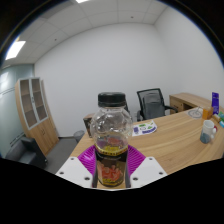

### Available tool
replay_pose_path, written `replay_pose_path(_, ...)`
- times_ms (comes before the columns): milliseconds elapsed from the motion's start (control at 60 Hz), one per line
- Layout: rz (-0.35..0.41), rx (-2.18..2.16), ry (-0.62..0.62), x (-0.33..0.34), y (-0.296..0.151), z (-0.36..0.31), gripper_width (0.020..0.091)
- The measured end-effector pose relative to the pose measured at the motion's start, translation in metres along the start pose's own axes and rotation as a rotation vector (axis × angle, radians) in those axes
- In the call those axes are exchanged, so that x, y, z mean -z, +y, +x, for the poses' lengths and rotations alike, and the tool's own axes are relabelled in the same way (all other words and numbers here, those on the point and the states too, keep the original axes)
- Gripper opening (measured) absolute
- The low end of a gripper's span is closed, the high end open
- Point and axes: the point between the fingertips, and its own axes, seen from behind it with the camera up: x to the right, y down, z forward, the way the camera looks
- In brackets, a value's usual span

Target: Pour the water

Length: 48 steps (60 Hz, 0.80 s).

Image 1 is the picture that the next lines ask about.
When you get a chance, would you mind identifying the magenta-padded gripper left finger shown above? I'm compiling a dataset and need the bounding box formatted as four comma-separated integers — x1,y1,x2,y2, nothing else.
55,144,98,188

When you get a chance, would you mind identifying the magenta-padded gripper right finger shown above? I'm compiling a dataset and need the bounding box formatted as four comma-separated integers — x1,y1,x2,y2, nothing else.
125,144,168,189

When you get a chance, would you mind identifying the clear bottle with dark label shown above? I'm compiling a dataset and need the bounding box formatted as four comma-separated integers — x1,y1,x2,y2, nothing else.
89,92,134,188

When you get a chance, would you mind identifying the grey trash bin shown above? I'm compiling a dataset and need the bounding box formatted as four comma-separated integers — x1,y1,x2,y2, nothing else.
72,129,86,144

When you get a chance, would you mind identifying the white printed leaflet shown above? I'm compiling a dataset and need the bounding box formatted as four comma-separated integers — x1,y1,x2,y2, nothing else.
131,119,158,137

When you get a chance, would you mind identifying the small dark brown box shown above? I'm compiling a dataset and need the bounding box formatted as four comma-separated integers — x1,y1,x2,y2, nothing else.
83,113,96,138

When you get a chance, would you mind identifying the wooden glass-door cabinet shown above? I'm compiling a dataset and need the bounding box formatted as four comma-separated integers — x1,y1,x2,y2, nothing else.
14,77,60,157

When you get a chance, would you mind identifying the black leather sofa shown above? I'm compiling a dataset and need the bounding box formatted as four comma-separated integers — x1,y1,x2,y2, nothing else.
4,136,49,170

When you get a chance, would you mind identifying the grey mesh office chair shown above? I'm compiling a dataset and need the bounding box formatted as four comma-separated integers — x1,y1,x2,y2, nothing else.
135,87,179,122

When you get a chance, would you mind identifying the white and grey mug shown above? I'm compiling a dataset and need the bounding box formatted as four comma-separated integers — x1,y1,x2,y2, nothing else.
199,119,218,145

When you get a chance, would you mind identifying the round glass ashtray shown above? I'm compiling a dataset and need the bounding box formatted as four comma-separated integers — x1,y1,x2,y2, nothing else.
187,107,205,119

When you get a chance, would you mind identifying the wooden side desk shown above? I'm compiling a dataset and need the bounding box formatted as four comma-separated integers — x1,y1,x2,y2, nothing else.
168,92,214,115

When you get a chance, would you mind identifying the orange wooden tissue box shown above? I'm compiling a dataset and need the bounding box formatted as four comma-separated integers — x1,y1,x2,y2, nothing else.
201,106,214,120

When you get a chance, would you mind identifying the purple standing sign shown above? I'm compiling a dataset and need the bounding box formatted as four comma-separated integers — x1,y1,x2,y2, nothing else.
210,91,221,115

